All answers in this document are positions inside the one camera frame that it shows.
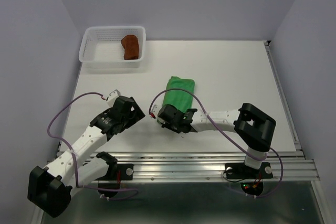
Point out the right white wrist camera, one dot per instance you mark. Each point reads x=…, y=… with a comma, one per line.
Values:
x=154, y=111

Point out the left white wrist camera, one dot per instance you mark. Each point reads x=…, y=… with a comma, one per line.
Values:
x=111, y=97

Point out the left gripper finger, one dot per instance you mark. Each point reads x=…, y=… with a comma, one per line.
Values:
x=136, y=112
x=127, y=124

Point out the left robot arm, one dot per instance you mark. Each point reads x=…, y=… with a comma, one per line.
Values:
x=52, y=187

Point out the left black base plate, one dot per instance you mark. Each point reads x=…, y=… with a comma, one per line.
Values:
x=115, y=172

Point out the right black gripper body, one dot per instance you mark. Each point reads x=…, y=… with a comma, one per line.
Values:
x=171, y=126

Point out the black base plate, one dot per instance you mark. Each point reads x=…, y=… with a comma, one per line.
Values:
x=239, y=171
x=115, y=172

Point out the green towel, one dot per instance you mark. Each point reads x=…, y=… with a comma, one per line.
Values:
x=181, y=100

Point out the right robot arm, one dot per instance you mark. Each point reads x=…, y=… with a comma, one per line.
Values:
x=254, y=127

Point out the white plastic perforated basket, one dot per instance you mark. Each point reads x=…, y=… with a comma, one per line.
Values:
x=101, y=46

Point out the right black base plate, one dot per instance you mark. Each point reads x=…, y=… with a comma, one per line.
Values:
x=239, y=171

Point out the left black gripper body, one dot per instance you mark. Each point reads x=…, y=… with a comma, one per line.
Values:
x=127, y=118

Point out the brown towel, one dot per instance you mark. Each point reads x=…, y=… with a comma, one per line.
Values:
x=131, y=47

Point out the aluminium rail frame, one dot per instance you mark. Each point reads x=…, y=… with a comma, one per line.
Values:
x=178, y=177

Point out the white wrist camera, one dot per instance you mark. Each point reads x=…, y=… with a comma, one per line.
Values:
x=154, y=111
x=111, y=97

